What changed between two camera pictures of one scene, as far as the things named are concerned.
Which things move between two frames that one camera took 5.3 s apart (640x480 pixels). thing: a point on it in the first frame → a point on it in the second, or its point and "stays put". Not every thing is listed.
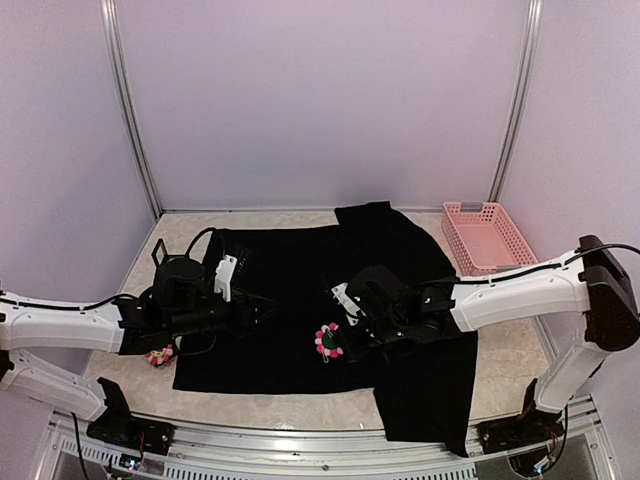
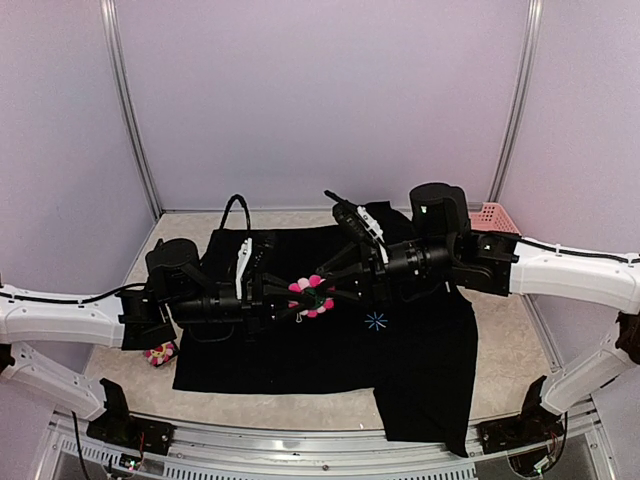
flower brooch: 327,341 → 312,285
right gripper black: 352,346 → 377,275
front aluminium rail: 291,452 stays put
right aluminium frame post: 518,100 stays put
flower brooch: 159,356 stays put
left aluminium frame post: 108,14 stays put
